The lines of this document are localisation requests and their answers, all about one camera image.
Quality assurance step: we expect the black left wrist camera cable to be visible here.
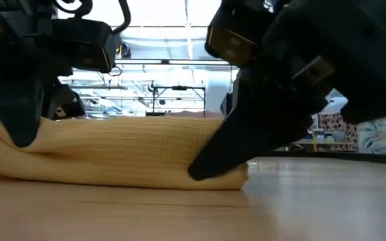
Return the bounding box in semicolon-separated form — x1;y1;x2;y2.
52;0;132;35

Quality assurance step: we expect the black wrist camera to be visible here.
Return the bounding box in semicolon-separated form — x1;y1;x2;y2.
51;18;123;74
204;0;274;68

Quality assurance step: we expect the white pillar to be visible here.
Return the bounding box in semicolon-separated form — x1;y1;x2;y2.
207;70;239;113

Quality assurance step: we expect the teal leaf print cloth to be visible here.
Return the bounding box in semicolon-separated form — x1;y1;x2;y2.
357;115;386;155

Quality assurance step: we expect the yellow waffle weave towel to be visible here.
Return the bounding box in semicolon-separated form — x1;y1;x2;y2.
0;86;249;191

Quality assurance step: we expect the hanging black cable loop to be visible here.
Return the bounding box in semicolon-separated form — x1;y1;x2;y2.
109;65;124;78

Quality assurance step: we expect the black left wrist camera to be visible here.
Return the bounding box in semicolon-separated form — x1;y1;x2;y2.
51;18;123;74

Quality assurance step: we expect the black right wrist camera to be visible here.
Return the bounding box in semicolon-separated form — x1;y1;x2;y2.
204;0;274;68

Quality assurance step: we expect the pink cloth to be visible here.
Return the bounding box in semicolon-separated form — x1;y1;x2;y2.
165;110;224;118

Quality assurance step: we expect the brown floral cloth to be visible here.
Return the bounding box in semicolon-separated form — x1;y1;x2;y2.
317;112;360;152

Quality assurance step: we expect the black stand frame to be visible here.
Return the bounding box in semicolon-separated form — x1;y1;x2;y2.
151;85;206;118

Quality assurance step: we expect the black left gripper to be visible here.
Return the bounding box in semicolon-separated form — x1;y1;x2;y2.
0;0;86;147

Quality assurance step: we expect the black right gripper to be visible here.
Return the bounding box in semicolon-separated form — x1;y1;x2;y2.
266;0;386;123

